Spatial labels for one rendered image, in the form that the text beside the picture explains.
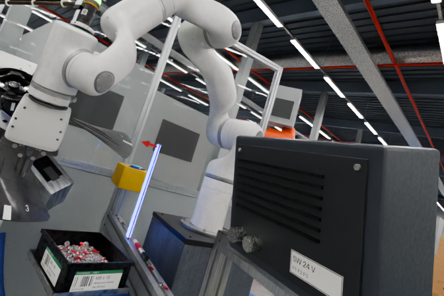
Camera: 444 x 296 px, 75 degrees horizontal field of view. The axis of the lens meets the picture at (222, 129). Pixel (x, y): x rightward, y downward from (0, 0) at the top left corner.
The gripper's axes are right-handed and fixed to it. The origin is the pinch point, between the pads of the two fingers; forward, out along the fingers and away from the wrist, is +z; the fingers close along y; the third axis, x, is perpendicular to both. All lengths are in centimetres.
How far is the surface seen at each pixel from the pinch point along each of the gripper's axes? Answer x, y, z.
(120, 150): -15.5, -20.8, -4.2
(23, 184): -7.3, -1.1, 8.2
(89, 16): -34.0, 0.1, -35.8
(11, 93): -19.9, 9.4, -8.9
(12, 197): -1.9, -0.2, 9.0
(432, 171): 51, -38, -35
